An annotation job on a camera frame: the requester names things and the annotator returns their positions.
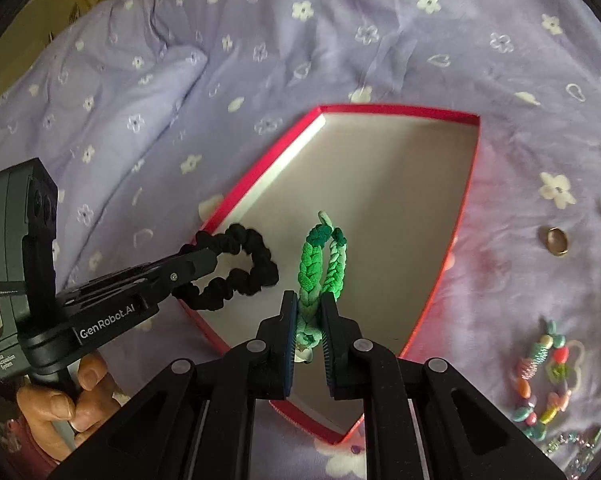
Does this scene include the gold ring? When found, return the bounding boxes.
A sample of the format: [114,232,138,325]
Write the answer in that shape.
[545,225,570,257]

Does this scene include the crystal bead bracelet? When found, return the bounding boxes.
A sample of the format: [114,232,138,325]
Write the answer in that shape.
[542,426,601,480]

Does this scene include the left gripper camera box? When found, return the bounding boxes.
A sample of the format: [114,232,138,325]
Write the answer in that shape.
[0,158,58,382]

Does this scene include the black scrunchie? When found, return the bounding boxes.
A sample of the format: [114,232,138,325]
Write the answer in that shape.
[171,223,279,311]

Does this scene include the colourful bead bracelet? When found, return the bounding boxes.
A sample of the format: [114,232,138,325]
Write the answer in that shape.
[510,318,587,442]

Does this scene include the red shallow cardboard box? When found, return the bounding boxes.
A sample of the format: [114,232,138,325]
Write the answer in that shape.
[176,103,482,446]

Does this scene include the green braided bracelet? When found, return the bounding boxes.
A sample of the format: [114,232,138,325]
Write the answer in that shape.
[292,210,350,363]

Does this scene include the left hand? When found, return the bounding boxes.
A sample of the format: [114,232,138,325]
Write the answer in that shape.
[16,353,120,462]

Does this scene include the purple flowered bed quilt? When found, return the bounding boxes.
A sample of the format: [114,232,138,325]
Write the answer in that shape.
[0,0,601,479]

